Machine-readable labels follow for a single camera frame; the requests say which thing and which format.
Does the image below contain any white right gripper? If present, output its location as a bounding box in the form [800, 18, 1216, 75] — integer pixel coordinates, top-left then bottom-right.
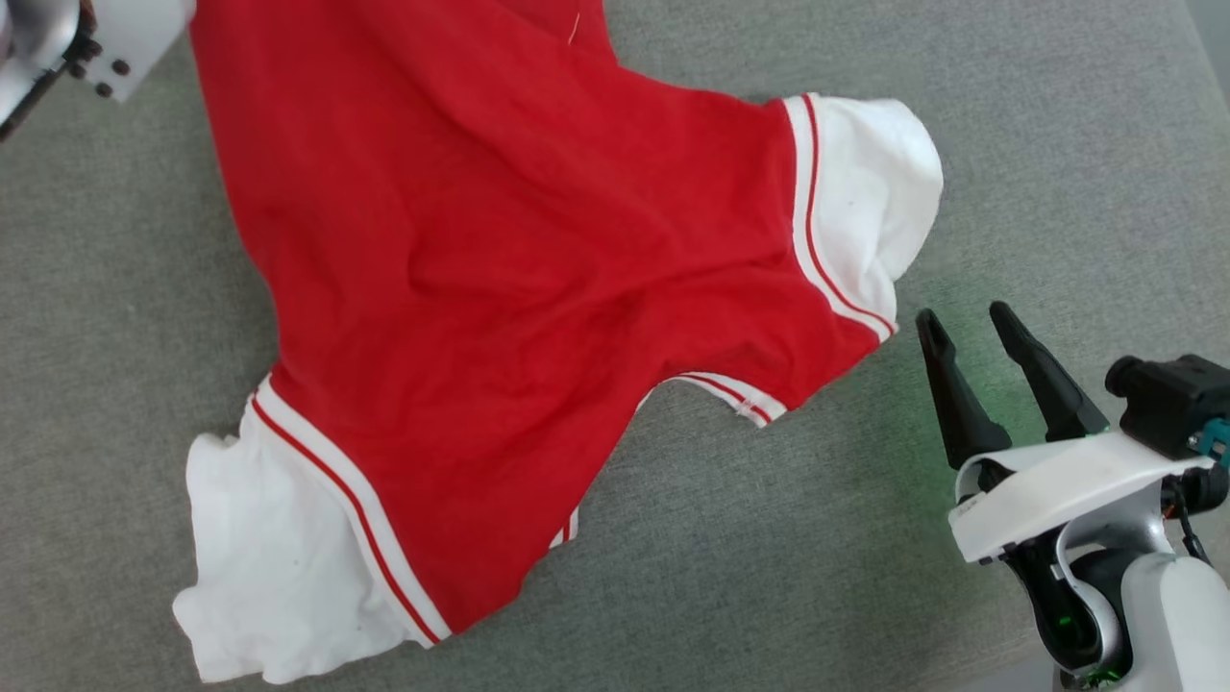
[916, 301, 1217, 568]

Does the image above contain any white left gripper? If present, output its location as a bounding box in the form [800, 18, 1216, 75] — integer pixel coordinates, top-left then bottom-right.
[0, 0, 196, 140]

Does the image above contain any red white jersey shirt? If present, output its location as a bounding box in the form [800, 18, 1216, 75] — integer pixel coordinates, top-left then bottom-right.
[173, 0, 945, 685]

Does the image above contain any right camera cable teal plug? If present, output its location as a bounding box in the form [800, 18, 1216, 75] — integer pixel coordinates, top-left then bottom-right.
[1161, 418, 1230, 568]

